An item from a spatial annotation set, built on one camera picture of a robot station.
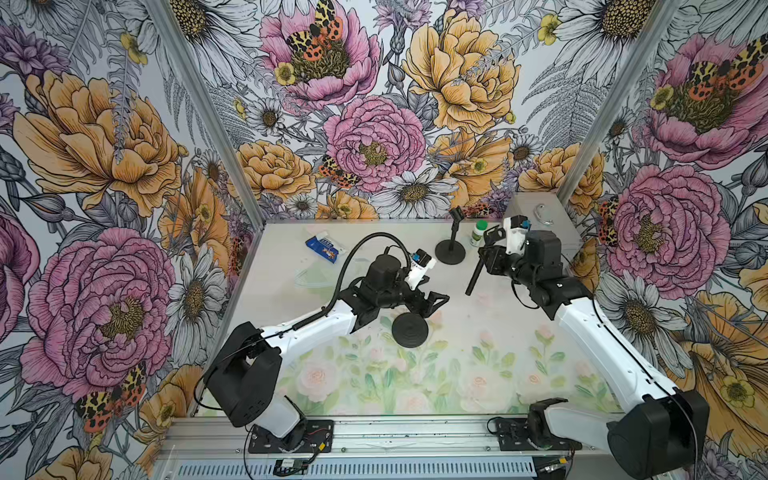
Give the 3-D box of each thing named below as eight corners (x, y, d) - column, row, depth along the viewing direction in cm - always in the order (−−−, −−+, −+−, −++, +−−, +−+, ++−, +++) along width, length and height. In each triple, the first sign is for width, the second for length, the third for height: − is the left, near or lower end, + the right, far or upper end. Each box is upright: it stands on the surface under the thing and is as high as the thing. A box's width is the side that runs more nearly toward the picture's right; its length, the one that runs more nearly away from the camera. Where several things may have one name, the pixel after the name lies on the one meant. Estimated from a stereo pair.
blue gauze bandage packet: (307, 246, 115) (305, 241, 113) (317, 238, 118) (316, 233, 116) (332, 264, 110) (331, 258, 108) (343, 254, 113) (342, 249, 111)
